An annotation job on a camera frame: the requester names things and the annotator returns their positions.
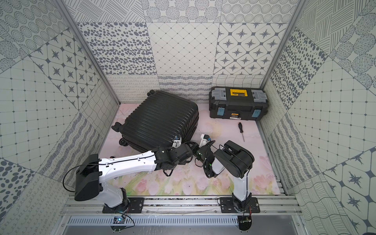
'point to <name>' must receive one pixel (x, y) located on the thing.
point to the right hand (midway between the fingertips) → (185, 144)
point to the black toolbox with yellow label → (238, 103)
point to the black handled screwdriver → (241, 129)
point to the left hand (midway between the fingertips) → (186, 157)
